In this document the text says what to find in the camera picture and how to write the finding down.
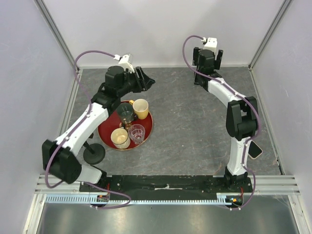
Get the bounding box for yellow mug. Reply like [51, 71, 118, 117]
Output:
[129, 99, 149, 120]

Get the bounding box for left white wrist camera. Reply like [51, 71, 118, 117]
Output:
[114, 53, 135, 73]

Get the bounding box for light blue cable duct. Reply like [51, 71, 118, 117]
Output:
[45, 194, 242, 205]

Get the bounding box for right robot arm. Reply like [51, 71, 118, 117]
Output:
[193, 47, 258, 192]

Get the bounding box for clear drinking glass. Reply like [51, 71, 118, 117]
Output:
[128, 124, 145, 145]

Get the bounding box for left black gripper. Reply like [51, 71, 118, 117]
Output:
[117, 67, 155, 97]

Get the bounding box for cream cup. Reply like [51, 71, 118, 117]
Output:
[111, 128, 131, 150]

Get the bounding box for dark green glass cup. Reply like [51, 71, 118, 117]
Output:
[116, 102, 137, 124]

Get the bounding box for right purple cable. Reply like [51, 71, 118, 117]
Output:
[182, 35, 262, 211]

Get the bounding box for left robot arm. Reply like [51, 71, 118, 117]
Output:
[42, 66, 155, 192]

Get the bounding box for red round tray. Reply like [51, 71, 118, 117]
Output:
[98, 100, 153, 151]

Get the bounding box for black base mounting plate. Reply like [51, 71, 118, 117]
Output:
[79, 174, 254, 201]

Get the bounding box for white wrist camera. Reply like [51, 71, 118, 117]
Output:
[114, 53, 135, 73]
[201, 37, 217, 54]

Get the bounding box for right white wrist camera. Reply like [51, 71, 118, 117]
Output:
[201, 37, 217, 54]

